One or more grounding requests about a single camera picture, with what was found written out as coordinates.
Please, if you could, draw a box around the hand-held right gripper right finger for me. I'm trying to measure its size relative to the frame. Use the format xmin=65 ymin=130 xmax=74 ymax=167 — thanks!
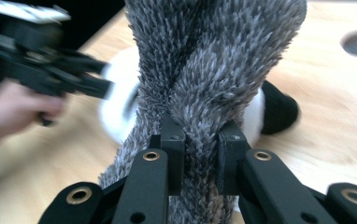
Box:
xmin=216 ymin=119 xmax=253 ymax=197

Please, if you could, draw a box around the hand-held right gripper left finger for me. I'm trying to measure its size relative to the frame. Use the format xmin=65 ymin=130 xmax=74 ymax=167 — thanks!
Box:
xmin=148 ymin=112 xmax=187 ymax=197

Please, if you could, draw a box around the grey fuzzy scarf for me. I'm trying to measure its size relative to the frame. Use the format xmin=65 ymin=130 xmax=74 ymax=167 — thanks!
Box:
xmin=97 ymin=0 xmax=307 ymax=224

